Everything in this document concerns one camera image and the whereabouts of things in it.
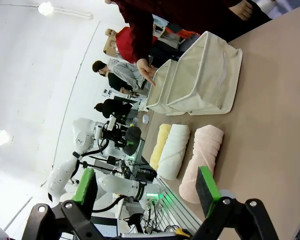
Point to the yellow towel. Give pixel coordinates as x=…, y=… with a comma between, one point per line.
x=158, y=145

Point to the person's left hand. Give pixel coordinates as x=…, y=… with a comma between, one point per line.
x=242, y=10

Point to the seated person in black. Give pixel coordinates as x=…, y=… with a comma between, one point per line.
x=112, y=107

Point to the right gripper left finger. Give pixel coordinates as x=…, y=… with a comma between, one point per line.
x=86, y=185

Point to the bald mannequin in red top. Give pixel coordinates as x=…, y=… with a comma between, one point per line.
x=125, y=45

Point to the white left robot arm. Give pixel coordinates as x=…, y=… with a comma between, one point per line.
x=62, y=172

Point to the person in maroon cardigan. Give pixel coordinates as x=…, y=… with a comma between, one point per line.
x=190, y=15

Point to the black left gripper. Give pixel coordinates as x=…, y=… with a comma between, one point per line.
x=115, y=137

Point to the person in pale fleece jacket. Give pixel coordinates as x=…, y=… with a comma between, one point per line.
x=125, y=72

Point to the beige fabric basket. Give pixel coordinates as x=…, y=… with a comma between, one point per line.
x=160, y=92
x=210, y=75

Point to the person's right forearm maroon sleeve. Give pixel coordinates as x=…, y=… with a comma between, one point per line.
x=140, y=40

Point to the pink towel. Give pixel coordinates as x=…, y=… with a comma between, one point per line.
x=202, y=150

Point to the white rolled towel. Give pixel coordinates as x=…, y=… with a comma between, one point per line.
x=172, y=152

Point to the small white box device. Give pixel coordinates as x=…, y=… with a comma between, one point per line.
x=145, y=118

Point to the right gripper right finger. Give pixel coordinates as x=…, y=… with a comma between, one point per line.
x=207, y=190

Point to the round ceiling light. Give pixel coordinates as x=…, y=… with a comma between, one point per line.
x=1, y=137
x=45, y=8

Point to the aluminium frame rail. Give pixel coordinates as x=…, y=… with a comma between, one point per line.
x=180, y=210

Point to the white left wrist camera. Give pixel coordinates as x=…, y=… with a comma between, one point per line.
x=111, y=123

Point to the person's right hand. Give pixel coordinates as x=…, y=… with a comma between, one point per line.
x=145, y=70

